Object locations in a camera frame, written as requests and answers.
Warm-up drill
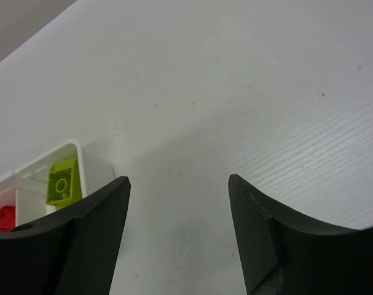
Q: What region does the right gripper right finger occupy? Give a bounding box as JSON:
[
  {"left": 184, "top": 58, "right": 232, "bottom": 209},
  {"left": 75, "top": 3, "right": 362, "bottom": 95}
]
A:
[{"left": 228, "top": 175, "right": 373, "bottom": 294}]

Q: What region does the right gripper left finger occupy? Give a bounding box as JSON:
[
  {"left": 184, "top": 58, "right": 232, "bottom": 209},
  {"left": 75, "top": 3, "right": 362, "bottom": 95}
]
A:
[{"left": 0, "top": 176, "right": 131, "bottom": 294}]

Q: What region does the green lego brick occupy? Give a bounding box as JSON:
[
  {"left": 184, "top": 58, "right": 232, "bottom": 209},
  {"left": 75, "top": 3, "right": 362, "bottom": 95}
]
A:
[{"left": 46, "top": 157, "right": 82, "bottom": 211}]

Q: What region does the red lego pile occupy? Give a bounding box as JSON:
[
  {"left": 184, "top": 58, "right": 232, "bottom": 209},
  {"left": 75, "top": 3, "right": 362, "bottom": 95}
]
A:
[{"left": 0, "top": 205, "right": 16, "bottom": 232}]

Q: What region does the white divided container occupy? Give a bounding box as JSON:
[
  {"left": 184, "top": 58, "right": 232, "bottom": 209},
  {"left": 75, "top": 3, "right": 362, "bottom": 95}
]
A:
[{"left": 0, "top": 138, "right": 116, "bottom": 230}]

